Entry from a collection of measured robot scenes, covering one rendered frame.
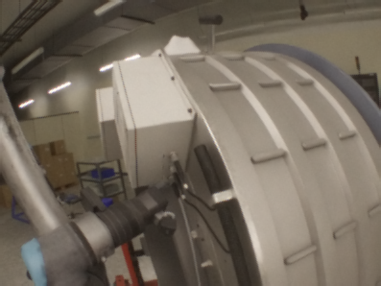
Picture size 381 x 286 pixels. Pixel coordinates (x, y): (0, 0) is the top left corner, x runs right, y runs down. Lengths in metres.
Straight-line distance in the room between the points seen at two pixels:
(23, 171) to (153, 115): 0.29
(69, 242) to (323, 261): 0.42
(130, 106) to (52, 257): 0.31
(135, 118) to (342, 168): 0.40
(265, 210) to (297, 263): 0.12
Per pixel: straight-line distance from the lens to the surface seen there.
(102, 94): 1.17
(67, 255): 0.45
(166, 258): 1.46
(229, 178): 0.42
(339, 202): 0.54
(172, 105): 0.54
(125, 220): 0.49
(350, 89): 0.76
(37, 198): 0.56
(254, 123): 0.52
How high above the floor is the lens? 1.67
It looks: 7 degrees down
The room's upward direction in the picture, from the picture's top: 8 degrees counter-clockwise
